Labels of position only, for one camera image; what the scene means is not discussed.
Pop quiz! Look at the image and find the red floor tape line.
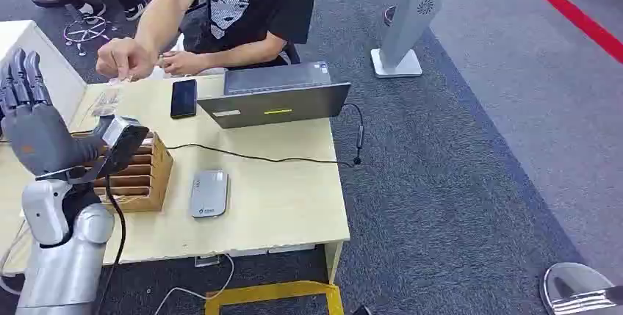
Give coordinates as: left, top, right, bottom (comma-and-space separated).
505, 0, 623, 65

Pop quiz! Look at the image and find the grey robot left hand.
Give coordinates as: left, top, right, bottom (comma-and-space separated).
0, 48, 109, 178

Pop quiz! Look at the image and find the seated person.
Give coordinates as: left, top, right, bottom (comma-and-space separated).
96, 0, 321, 82

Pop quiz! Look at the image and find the grey laptop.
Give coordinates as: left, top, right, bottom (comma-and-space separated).
196, 62, 353, 130

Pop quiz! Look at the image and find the person's hand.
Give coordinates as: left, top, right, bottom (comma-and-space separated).
159, 50, 208, 78
96, 37, 159, 82

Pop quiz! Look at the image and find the white side table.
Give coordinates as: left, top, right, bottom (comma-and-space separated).
0, 19, 89, 131

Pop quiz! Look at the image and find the black laptop cable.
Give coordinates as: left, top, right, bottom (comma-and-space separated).
165, 102, 365, 168

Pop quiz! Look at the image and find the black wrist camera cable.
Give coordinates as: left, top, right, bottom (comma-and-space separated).
95, 175, 128, 315

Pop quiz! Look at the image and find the pale wooden desk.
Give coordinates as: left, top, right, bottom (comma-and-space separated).
0, 72, 351, 286

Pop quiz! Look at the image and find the white kiosk stand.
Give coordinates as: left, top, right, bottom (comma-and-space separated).
370, 0, 443, 79

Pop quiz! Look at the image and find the office chair star base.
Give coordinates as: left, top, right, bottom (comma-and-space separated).
62, 3, 114, 57

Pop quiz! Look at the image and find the person's right hand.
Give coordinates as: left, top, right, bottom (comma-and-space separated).
96, 37, 159, 82

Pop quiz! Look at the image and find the yellow floor tape frame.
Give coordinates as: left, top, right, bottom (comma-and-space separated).
204, 280, 345, 315

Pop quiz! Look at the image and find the clear sleeved card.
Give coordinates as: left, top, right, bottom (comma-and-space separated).
89, 87, 121, 117

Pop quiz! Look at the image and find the person's left hand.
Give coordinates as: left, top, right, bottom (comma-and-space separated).
159, 50, 208, 78

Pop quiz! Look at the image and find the black smartphone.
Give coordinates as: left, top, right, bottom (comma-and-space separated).
170, 79, 198, 120

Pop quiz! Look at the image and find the white cable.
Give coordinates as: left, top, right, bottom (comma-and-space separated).
154, 253, 236, 315

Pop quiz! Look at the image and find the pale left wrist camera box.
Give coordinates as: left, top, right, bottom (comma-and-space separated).
99, 115, 151, 178

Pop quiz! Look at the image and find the wooden card box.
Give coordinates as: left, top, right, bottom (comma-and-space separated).
71, 129, 175, 214

